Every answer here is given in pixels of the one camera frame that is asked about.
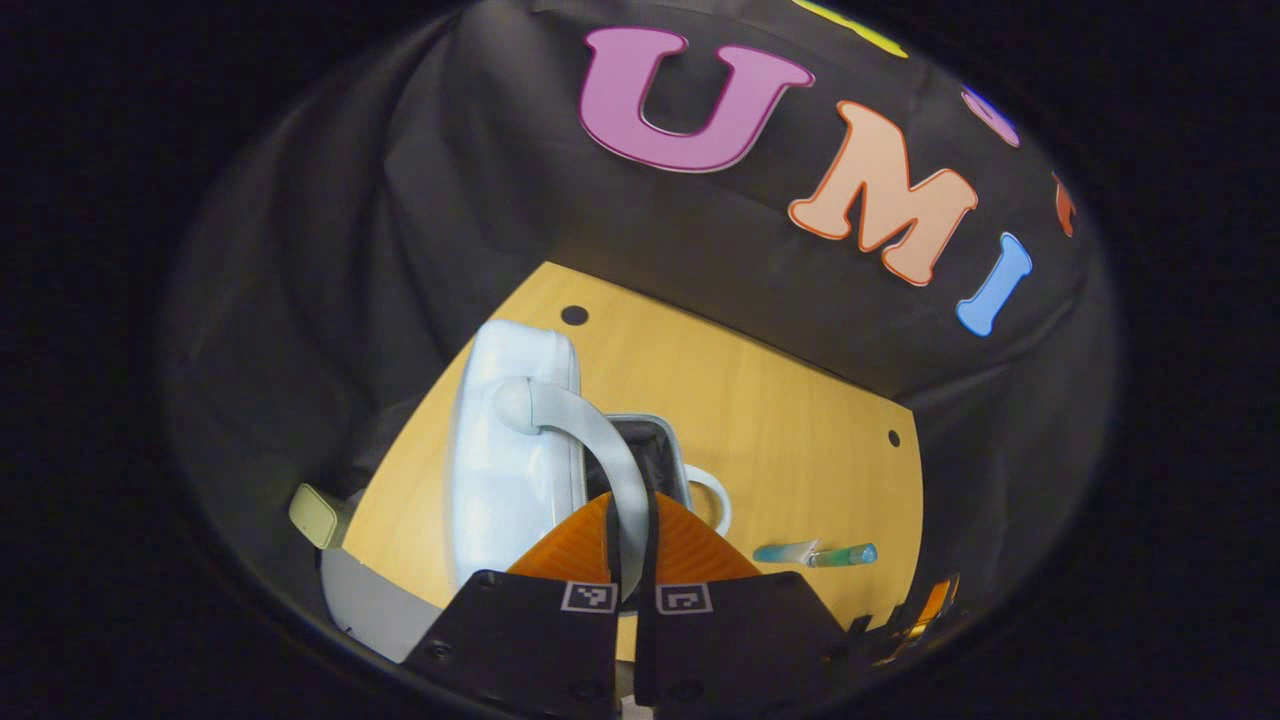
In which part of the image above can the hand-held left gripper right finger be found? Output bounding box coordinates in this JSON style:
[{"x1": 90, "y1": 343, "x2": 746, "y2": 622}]
[{"x1": 633, "y1": 490, "x2": 861, "y2": 711}]

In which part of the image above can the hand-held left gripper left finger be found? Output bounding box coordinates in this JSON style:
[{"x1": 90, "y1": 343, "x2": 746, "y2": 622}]
[{"x1": 400, "y1": 492, "x2": 623, "y2": 716}]

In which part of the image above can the blue skin care sachet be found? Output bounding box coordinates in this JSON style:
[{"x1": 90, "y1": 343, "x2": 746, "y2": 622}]
[{"x1": 752, "y1": 540, "x2": 823, "y2": 567}]

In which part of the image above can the blue skin care bottle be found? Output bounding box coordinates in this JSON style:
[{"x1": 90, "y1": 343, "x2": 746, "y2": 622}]
[{"x1": 806, "y1": 542, "x2": 879, "y2": 569}]

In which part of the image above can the light blue suitcase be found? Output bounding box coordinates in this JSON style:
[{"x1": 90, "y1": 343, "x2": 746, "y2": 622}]
[{"x1": 445, "y1": 318, "x2": 733, "y2": 606}]

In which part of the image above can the light grey rounded object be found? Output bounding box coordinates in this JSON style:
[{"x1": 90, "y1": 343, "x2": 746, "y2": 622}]
[{"x1": 320, "y1": 548, "x2": 443, "y2": 663}]

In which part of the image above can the pale green padded object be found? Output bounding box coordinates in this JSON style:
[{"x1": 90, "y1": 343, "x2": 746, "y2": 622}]
[{"x1": 289, "y1": 483, "x2": 346, "y2": 550}]

